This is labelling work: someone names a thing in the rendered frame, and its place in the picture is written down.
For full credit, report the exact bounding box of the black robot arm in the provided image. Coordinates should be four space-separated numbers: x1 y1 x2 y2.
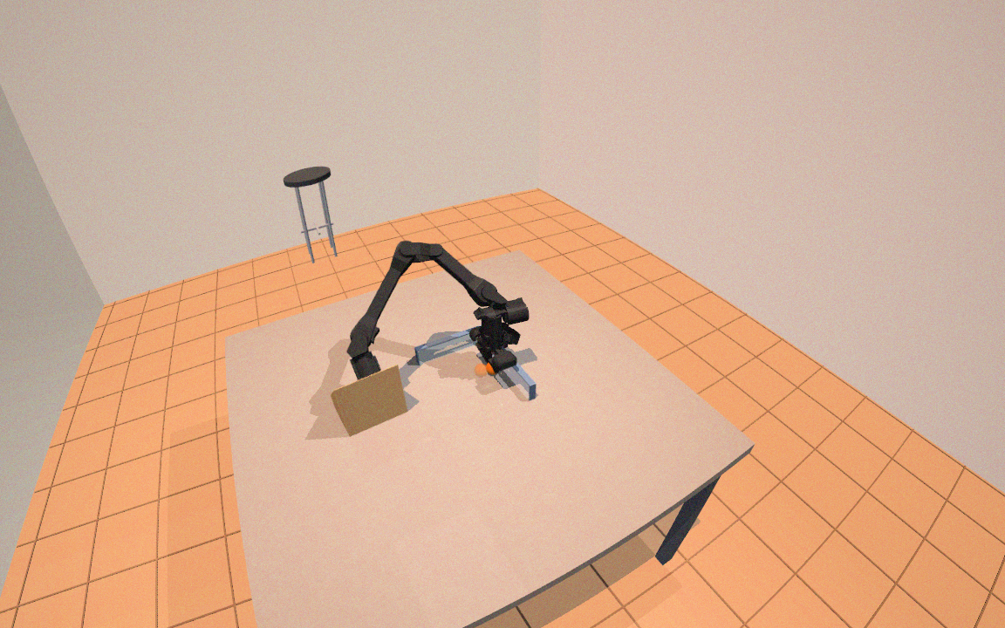
347 240 530 380

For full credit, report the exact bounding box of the clear glass corner wall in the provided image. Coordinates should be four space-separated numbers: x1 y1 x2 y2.
418 334 530 399

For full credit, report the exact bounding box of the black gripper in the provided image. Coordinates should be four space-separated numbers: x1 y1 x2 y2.
469 326 517 374

